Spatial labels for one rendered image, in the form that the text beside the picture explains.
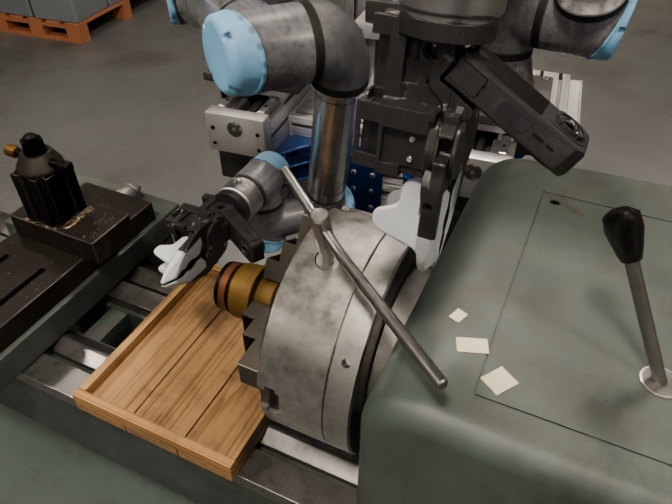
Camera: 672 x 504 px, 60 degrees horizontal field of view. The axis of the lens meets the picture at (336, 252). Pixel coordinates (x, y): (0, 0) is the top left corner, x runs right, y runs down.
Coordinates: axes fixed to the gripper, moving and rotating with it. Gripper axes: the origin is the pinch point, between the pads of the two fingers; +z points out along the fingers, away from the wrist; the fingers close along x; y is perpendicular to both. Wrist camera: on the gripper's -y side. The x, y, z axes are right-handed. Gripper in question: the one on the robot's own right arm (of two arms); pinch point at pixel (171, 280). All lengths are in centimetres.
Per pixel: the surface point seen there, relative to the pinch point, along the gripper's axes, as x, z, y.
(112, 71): -103, -238, 256
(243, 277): 3.8, -1.8, -12.1
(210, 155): -105, -175, 132
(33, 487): -54, 20, 32
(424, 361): 22, 17, -44
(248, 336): 1.7, 5.9, -17.4
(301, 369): 6.4, 11.1, -28.3
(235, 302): 1.2, 0.8, -12.0
